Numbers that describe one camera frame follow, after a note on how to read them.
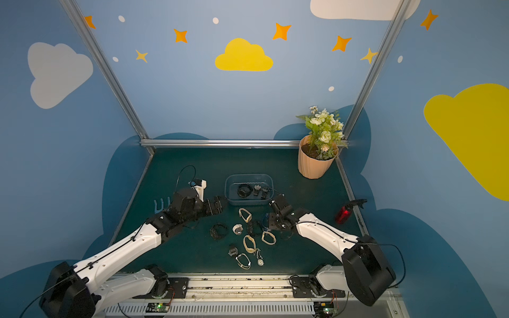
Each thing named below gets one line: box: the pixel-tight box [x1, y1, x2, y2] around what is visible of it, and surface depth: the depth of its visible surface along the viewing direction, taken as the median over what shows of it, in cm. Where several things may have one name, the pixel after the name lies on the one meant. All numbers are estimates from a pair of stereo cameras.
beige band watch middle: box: [243, 234, 257, 254], surface depth 85 cm
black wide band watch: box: [237, 183, 253, 199], surface depth 103 cm
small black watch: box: [227, 246, 239, 258], surface depth 81 cm
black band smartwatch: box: [209, 223, 228, 241], surface depth 88 cm
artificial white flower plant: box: [295, 105, 349, 160], surface depth 96 cm
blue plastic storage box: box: [224, 173, 275, 206], surface depth 104 cm
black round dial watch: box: [253, 184, 262, 197], surface depth 106 cm
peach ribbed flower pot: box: [298, 134, 339, 180], surface depth 101 cm
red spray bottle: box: [335, 204, 352, 225], surface depth 90 cm
